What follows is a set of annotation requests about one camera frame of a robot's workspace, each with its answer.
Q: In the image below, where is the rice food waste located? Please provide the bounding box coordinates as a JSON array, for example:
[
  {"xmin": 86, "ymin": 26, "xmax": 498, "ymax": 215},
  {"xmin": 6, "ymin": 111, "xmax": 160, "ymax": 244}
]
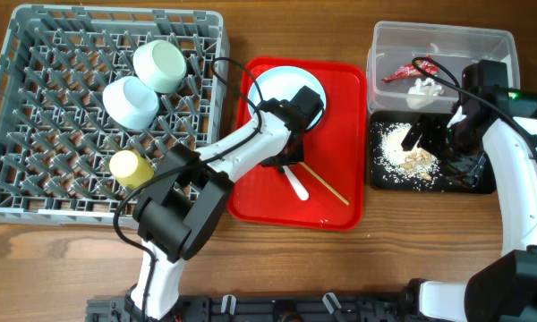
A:
[{"xmin": 374, "ymin": 123, "xmax": 439, "ymax": 186}]

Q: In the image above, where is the white tissue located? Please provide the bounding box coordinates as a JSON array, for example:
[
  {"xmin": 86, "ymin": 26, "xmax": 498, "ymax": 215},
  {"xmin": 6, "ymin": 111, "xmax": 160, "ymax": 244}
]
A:
[{"xmin": 406, "ymin": 78, "xmax": 444, "ymax": 110}]

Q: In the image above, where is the white plastic fork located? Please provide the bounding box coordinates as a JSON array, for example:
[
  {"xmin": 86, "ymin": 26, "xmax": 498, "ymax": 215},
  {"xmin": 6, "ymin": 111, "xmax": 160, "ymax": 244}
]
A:
[{"xmin": 283, "ymin": 166, "xmax": 310, "ymax": 201}]

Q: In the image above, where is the red snack wrapper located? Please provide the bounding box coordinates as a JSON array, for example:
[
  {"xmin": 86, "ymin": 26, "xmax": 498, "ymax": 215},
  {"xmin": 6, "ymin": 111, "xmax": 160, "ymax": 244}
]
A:
[{"xmin": 382, "ymin": 56, "xmax": 439, "ymax": 84}]

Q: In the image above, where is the large light blue plate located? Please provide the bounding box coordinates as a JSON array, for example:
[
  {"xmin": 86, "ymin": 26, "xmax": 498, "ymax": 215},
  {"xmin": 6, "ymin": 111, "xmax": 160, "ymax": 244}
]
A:
[{"xmin": 248, "ymin": 66, "xmax": 327, "ymax": 131}]

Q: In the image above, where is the wooden chopstick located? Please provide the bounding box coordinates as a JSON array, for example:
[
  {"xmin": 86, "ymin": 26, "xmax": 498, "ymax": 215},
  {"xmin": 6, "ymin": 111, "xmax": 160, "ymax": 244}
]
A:
[{"xmin": 299, "ymin": 162, "xmax": 350, "ymax": 206}]

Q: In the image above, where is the yellow plastic cup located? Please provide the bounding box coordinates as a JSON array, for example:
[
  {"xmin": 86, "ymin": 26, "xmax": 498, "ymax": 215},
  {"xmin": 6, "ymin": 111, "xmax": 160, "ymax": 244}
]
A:
[{"xmin": 109, "ymin": 150, "xmax": 154, "ymax": 190}]

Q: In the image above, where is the green bowl with food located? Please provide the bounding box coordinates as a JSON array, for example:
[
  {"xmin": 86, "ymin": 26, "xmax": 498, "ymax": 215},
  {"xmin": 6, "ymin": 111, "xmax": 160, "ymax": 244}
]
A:
[{"xmin": 132, "ymin": 40, "xmax": 187, "ymax": 94}]

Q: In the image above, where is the small light blue bowl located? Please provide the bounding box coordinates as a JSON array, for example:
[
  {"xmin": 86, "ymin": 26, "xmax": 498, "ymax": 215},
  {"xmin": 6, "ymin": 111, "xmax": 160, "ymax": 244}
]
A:
[{"xmin": 102, "ymin": 76, "xmax": 159, "ymax": 130}]

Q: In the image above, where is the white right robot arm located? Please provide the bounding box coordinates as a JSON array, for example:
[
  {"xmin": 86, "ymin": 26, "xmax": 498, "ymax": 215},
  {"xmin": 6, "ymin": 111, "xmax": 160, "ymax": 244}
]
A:
[{"xmin": 402, "ymin": 86, "xmax": 537, "ymax": 321}]

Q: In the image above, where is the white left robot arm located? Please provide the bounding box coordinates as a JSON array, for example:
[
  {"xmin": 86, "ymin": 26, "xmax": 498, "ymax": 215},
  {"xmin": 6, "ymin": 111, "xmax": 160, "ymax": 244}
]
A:
[{"xmin": 129, "ymin": 98, "xmax": 324, "ymax": 321}]

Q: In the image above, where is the grey plastic dishwasher rack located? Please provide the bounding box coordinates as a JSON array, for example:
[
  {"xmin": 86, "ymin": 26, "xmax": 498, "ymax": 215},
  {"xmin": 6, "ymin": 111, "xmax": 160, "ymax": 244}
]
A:
[{"xmin": 0, "ymin": 4, "xmax": 230, "ymax": 225}]

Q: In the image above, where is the black plastic tray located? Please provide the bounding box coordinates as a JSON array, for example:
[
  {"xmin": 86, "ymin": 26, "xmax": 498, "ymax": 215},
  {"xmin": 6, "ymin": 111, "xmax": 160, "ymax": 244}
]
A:
[{"xmin": 369, "ymin": 111, "xmax": 496, "ymax": 194}]

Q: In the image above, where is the red plastic tray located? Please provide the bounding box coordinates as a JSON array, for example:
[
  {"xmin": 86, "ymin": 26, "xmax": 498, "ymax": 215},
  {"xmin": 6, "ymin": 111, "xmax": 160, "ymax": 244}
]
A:
[{"xmin": 227, "ymin": 56, "xmax": 367, "ymax": 231}]

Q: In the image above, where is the clear plastic bin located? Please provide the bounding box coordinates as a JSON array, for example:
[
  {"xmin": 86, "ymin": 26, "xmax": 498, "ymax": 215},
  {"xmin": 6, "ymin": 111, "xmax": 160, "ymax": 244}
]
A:
[{"xmin": 366, "ymin": 21, "xmax": 520, "ymax": 114}]

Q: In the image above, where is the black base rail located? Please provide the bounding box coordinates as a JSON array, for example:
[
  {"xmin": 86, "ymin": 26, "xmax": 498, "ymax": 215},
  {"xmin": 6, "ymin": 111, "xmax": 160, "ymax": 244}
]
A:
[{"xmin": 84, "ymin": 292, "xmax": 430, "ymax": 322}]

